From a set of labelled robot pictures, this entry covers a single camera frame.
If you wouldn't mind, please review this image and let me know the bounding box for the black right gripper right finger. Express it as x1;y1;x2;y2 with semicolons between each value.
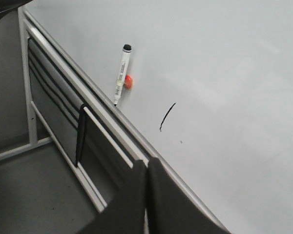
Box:
146;158;228;234

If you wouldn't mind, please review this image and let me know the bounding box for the white horizontal metal rod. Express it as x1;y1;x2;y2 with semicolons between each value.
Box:
83;107;133;168

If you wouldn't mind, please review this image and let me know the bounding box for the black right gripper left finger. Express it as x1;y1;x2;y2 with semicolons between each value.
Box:
78;160;147;234

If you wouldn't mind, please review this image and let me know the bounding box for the whiteboard with aluminium frame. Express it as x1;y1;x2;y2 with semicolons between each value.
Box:
26;0;293;234

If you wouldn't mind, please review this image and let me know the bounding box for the white whiteboard marker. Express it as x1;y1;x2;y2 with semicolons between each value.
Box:
114;44;132;106

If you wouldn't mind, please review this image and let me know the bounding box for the lower white metal rod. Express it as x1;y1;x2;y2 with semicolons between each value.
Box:
31;101;107;213

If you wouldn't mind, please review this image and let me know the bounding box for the red round magnet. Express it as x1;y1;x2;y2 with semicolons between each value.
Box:
124;75;133;90

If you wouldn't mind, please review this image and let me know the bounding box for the white metal stand frame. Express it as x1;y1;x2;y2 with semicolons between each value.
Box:
0;6;152;213

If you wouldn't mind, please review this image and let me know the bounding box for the grey black striped cloth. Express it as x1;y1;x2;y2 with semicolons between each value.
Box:
27;38;84;166

